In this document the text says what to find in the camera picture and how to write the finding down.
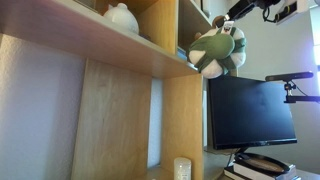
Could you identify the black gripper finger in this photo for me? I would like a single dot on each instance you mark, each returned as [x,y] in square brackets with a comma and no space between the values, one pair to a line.
[240,9]

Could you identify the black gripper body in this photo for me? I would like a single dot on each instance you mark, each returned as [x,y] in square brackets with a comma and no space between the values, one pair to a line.
[263,4]

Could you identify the green and white plush toy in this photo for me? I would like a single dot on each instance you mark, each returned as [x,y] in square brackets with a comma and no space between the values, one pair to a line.
[218,51]

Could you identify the blue book stack on shelf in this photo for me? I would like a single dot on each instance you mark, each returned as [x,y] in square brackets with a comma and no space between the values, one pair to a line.
[181,53]

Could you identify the wooden shelf unit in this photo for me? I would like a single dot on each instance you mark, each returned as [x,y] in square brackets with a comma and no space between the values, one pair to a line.
[83,99]

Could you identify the black computer monitor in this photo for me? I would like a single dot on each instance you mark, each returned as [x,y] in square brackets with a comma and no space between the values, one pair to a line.
[248,113]

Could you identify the white ceramic vase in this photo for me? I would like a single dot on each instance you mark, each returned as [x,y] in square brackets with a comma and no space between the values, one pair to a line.
[121,16]

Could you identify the dark round tray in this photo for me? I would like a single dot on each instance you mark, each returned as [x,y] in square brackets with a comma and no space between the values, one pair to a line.
[261,163]

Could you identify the black bottom book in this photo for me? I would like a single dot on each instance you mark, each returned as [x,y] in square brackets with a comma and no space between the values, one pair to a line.
[233,174]

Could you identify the white candle jar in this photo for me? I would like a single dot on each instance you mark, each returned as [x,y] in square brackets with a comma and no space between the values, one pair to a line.
[182,169]

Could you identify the white book under tray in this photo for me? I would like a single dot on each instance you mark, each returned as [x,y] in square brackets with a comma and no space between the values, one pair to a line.
[292,170]

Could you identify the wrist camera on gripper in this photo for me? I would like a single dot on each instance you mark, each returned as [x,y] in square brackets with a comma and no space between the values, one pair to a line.
[289,9]

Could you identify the black stereo camera bar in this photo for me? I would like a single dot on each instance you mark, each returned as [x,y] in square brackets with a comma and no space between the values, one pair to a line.
[289,77]

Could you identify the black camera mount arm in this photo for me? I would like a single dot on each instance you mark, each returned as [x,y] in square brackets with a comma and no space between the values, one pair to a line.
[290,98]

